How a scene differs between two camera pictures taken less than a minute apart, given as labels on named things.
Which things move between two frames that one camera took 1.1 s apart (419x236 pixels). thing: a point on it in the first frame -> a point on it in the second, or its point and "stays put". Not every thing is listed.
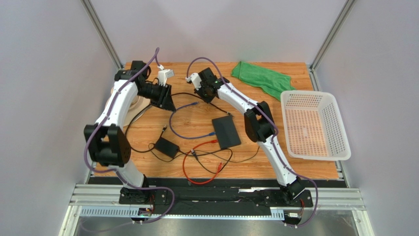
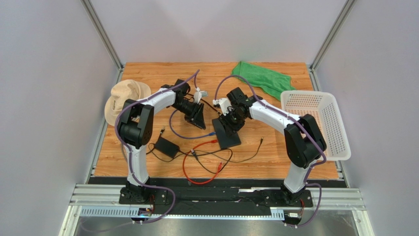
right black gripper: (203, 93) -> (228, 123)
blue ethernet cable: (211, 133) stays put
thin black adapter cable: (222, 158) stays put
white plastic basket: (314, 128) stays put
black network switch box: (226, 132) stays put
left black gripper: (164, 100) -> (196, 117)
